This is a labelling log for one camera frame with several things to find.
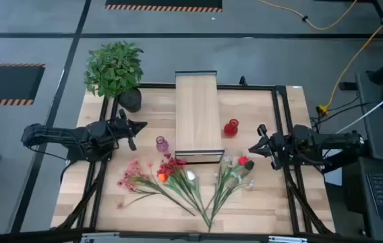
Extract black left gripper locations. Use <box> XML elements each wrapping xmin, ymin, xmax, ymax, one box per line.
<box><xmin>110</xmin><ymin>108</ymin><xmax>148</xmax><ymax>152</ymax></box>

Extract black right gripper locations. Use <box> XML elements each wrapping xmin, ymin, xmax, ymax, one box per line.
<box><xmin>247</xmin><ymin>124</ymin><xmax>292</xmax><ymax>171</ymax></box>

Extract black artificial tulip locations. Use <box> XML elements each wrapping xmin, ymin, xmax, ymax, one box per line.
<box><xmin>211</xmin><ymin>160</ymin><xmax>256</xmax><ymax>224</ymax></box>

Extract red artificial tulip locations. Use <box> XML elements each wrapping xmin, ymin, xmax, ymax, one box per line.
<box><xmin>203</xmin><ymin>156</ymin><xmax>249</xmax><ymax>210</ymax></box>

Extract pink ribbed glass vase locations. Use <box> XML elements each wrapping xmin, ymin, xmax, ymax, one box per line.
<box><xmin>155</xmin><ymin>136</ymin><xmax>169</xmax><ymax>153</ymax></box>

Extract red glass vase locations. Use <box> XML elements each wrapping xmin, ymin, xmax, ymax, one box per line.
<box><xmin>223</xmin><ymin>118</ymin><xmax>239</xmax><ymax>138</ymax></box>

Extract pink blossom flower spray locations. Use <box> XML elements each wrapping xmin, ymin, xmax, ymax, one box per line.
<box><xmin>115</xmin><ymin>157</ymin><xmax>196</xmax><ymax>217</ymax></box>

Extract red flower bunch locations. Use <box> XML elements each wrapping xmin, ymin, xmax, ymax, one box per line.
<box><xmin>156</xmin><ymin>153</ymin><xmax>212</xmax><ymax>229</ymax></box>

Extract orange artificial tulip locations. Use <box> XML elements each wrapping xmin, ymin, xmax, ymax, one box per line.
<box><xmin>156</xmin><ymin>171</ymin><xmax>211</xmax><ymax>229</ymax></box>

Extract white artificial tulip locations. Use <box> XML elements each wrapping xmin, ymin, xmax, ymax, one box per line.
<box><xmin>186</xmin><ymin>170</ymin><xmax>212</xmax><ymax>232</ymax></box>

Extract pink artificial flower stems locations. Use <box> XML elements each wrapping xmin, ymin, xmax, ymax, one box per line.
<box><xmin>52</xmin><ymin>83</ymin><xmax>336</xmax><ymax>236</ymax></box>

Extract green potted plant black pot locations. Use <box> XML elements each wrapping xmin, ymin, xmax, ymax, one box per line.
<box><xmin>83</xmin><ymin>40</ymin><xmax>144</xmax><ymax>113</ymax></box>

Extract black equipment cart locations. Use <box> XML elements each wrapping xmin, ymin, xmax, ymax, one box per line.
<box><xmin>341</xmin><ymin>157</ymin><xmax>383</xmax><ymax>243</ymax></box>

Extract dark grey side desk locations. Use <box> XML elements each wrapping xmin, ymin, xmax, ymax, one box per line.
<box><xmin>355</xmin><ymin>70</ymin><xmax>383</xmax><ymax>165</ymax></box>

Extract black hazard striped floor mat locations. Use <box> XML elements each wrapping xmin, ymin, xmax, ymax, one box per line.
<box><xmin>105</xmin><ymin>0</ymin><xmax>223</xmax><ymax>14</ymax></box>
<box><xmin>0</xmin><ymin>63</ymin><xmax>47</xmax><ymax>107</ymax></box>

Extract wooden shelf with black frame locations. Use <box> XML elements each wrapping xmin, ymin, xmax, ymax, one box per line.
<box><xmin>174</xmin><ymin>70</ymin><xmax>225</xmax><ymax>165</ymax></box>

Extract black power cable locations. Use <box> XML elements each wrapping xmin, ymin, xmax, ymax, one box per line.
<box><xmin>310</xmin><ymin>96</ymin><xmax>371</xmax><ymax>131</ymax></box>

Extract white cable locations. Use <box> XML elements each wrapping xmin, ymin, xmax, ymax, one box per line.
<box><xmin>335</xmin><ymin>84</ymin><xmax>383</xmax><ymax>134</ymax></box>

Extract yellow floor cable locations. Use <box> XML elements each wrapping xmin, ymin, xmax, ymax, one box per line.
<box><xmin>257</xmin><ymin>0</ymin><xmax>359</xmax><ymax>30</ymax></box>

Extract black camera rig frame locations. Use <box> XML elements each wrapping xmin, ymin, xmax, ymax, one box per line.
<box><xmin>0</xmin><ymin>228</ymin><xmax>383</xmax><ymax>243</ymax></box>

